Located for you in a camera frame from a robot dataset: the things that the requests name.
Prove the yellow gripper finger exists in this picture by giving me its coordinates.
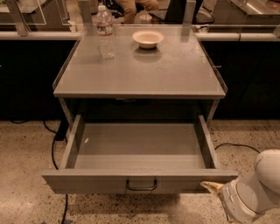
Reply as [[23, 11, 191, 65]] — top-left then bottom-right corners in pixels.
[[200, 181, 224, 197]]

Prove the grey top drawer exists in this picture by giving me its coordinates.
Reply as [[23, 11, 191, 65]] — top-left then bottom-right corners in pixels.
[[42, 115, 237, 194]]

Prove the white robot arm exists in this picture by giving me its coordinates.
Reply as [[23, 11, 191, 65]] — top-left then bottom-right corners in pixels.
[[200, 150, 280, 224]]

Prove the grey metal cabinet table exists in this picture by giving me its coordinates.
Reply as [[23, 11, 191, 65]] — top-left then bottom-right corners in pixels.
[[53, 25, 227, 120]]

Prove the white paper bowl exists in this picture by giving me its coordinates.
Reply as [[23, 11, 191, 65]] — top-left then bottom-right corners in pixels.
[[132, 30, 164, 49]]

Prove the black laptop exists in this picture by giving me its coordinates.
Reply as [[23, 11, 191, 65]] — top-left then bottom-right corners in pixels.
[[149, 0, 204, 25]]

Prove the plastic cup with straw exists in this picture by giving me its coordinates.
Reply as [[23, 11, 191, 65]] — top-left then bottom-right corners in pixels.
[[140, 10, 152, 25]]

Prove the person in tan trousers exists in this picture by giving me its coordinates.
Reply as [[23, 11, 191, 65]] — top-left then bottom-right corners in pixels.
[[115, 0, 159, 25]]

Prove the clear plastic water bottle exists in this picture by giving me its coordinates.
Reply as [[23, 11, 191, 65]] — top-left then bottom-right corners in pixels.
[[96, 4, 115, 59]]

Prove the black cable right floor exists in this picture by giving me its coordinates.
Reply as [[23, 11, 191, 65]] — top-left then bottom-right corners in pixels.
[[214, 142, 261, 154]]

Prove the black cable floor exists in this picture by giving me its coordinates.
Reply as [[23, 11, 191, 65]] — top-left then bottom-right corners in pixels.
[[214, 142, 261, 154], [8, 119, 68, 224]]

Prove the black cable left floor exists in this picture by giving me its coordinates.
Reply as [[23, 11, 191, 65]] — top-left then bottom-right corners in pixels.
[[8, 119, 68, 224]]

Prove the white horizontal rail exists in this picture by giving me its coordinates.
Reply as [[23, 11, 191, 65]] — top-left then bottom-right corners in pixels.
[[0, 31, 280, 42]]

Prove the grey left support post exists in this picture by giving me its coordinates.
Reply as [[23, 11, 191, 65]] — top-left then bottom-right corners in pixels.
[[5, 0, 28, 37]]

